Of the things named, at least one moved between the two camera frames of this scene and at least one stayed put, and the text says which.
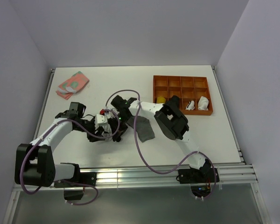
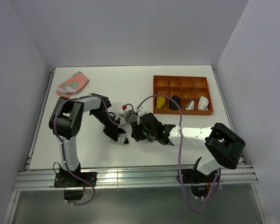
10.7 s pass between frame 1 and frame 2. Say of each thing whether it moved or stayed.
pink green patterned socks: stayed
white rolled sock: stayed
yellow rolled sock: stayed
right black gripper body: moved
